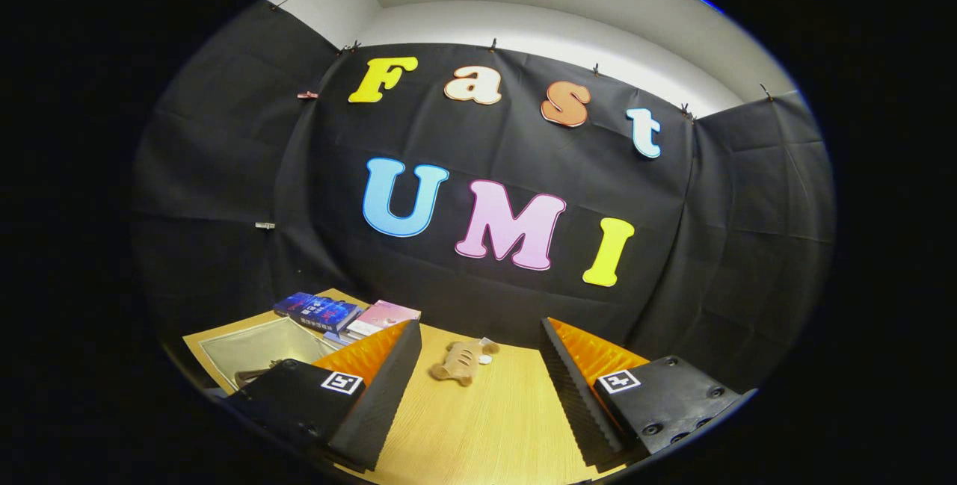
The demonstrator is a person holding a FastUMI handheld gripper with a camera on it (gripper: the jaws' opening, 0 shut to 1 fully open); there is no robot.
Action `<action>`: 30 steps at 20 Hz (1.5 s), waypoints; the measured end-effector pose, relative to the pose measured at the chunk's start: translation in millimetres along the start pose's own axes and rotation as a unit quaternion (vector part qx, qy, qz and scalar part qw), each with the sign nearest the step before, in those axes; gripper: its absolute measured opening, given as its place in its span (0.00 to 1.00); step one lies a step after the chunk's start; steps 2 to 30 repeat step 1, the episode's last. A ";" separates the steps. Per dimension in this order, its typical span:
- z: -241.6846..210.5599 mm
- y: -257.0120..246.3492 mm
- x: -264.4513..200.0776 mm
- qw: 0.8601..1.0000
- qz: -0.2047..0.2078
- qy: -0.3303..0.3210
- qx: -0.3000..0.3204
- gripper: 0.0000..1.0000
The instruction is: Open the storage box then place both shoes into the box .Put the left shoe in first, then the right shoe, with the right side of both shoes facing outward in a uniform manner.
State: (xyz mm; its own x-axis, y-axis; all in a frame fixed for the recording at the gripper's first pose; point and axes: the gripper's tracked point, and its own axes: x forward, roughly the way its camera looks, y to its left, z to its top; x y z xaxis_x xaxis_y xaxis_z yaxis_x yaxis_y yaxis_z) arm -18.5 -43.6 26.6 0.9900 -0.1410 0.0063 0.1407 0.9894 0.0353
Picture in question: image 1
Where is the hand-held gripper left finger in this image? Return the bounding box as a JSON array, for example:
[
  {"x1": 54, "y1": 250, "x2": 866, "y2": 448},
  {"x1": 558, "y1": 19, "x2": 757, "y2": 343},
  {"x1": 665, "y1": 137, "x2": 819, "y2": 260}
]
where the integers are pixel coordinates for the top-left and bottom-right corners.
[{"x1": 224, "y1": 319, "x2": 424, "y2": 473}]

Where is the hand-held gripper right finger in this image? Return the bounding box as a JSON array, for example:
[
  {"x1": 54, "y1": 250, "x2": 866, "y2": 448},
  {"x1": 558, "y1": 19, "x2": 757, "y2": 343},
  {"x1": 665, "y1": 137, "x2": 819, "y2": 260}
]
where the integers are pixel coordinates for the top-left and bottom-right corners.
[{"x1": 538, "y1": 317, "x2": 757, "y2": 471}]

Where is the brown fuzzy shoe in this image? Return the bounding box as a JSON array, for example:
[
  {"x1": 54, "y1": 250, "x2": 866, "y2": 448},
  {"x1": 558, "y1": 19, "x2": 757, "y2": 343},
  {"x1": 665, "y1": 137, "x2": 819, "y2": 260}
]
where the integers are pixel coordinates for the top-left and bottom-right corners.
[{"x1": 234, "y1": 368, "x2": 281, "y2": 389}]

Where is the cream fabric storage box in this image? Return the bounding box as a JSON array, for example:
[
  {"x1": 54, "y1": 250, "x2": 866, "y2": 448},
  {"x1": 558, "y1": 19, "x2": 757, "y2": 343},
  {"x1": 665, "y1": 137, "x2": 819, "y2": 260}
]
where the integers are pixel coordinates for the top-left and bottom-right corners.
[{"x1": 198, "y1": 315, "x2": 337, "y2": 395}]

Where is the pink cover book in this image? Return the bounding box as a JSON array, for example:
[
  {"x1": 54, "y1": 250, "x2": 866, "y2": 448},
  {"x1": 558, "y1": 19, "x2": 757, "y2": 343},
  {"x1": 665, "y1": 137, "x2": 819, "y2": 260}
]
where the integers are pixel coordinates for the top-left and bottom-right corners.
[{"x1": 345, "y1": 300, "x2": 422, "y2": 340}]

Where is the brown bread-shaped plush toy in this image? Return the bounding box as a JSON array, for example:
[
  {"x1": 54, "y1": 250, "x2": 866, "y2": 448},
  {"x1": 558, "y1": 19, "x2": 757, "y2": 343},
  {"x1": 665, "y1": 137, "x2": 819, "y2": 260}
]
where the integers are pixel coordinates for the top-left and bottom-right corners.
[{"x1": 430, "y1": 339, "x2": 500, "y2": 387}]

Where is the dark blue book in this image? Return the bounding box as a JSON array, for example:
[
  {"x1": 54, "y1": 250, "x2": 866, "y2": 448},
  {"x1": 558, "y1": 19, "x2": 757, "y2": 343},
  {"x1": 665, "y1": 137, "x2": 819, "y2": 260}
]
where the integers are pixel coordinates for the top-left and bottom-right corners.
[{"x1": 273, "y1": 291, "x2": 365, "y2": 333}]

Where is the black backdrop cloth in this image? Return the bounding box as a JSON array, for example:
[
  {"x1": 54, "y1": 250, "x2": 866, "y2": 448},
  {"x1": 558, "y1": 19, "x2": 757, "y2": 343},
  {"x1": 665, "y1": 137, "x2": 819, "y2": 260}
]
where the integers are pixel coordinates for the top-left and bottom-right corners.
[{"x1": 131, "y1": 0, "x2": 837, "y2": 396}]

